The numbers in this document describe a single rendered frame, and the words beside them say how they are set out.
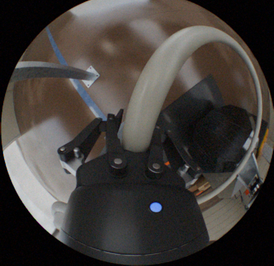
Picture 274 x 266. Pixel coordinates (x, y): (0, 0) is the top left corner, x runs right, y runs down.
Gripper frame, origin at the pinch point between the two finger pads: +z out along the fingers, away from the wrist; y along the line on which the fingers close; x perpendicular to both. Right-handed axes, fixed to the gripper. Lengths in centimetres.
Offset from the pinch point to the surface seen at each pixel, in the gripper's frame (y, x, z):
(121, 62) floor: -21, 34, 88
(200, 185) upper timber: 141, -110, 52
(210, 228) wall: 443, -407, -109
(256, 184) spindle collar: 80, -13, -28
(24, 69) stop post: -58, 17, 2
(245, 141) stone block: 76, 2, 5
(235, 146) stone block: 71, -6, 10
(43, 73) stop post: -59, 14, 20
